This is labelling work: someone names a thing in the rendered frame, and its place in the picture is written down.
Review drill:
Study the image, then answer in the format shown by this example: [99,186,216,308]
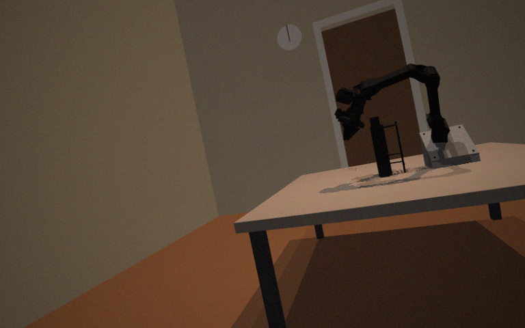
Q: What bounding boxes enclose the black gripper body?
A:
[338,106,365,128]

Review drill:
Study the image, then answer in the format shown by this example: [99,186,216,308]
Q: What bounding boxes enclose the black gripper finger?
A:
[341,123,355,140]
[346,127,360,141]

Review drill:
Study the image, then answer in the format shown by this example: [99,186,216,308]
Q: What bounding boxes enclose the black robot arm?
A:
[335,64,450,143]

